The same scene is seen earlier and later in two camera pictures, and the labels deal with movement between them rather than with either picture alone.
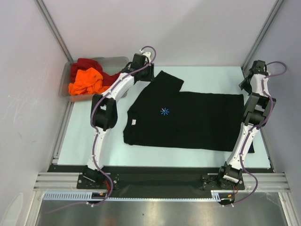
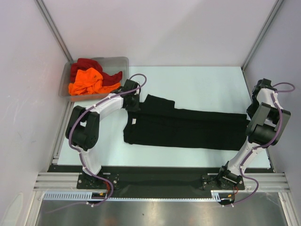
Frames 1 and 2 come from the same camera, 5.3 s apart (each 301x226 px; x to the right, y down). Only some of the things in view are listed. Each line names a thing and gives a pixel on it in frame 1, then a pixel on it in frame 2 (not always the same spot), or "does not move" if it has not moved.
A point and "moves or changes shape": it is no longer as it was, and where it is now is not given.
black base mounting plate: x=155 y=182 does not move
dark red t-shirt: x=84 y=63 does not move
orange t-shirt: x=87 y=82 does not move
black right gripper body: x=244 y=83 to x=250 y=111
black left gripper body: x=147 y=73 to x=133 y=106
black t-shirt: x=158 y=113 moves or changes shape
